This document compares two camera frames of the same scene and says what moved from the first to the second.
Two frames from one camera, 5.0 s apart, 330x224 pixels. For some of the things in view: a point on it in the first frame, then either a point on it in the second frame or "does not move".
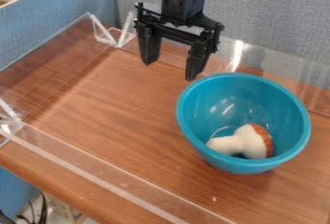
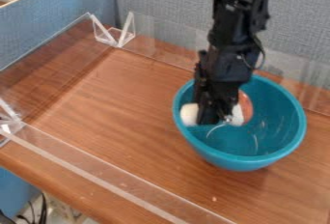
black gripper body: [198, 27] -> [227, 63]
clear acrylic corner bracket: [112, 36] does not move
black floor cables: [44, 213] does not move
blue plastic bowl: [219, 103] does not move
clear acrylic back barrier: [305, 73] does not move
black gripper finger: [198, 57] -> [228, 100]
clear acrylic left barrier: [33, 77] does not move
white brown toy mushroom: [251, 142] -> [236, 119]
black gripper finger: [150, 44] -> [208, 99]
